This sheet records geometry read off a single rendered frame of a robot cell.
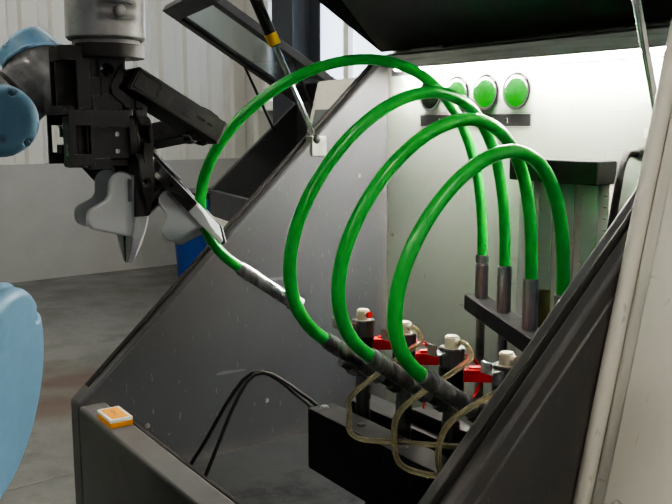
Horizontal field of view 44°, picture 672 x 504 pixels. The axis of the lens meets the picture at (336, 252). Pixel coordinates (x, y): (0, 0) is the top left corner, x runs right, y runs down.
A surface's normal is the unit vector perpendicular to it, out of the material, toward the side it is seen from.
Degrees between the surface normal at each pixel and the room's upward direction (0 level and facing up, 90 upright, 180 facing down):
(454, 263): 90
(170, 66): 90
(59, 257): 90
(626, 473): 76
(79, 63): 90
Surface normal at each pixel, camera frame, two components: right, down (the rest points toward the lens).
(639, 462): -0.80, -0.15
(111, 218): 0.57, 0.18
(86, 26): -0.21, 0.15
